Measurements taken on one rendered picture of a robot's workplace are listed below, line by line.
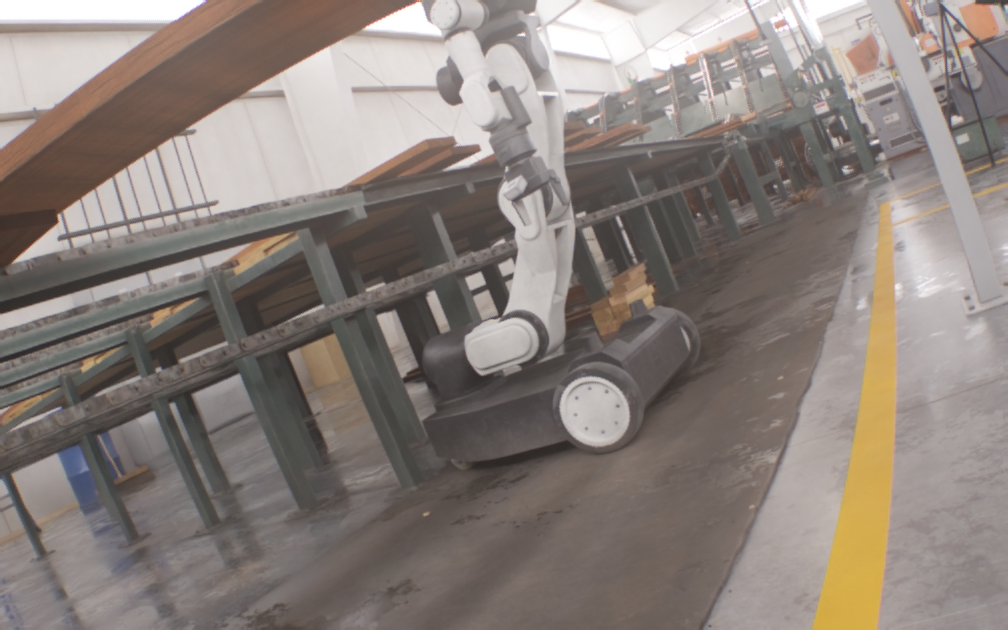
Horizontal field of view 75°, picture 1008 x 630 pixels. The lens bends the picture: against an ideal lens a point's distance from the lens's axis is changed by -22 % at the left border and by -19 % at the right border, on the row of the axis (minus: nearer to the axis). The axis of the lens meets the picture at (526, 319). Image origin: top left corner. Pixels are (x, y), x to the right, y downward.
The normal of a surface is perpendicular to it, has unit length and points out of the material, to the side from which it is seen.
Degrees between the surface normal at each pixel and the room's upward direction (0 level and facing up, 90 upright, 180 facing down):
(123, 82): 90
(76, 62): 87
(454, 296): 90
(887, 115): 90
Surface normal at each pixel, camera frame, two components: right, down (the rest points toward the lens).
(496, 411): -0.42, 0.23
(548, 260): -0.26, 0.62
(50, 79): 0.81, -0.28
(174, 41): -0.14, 0.13
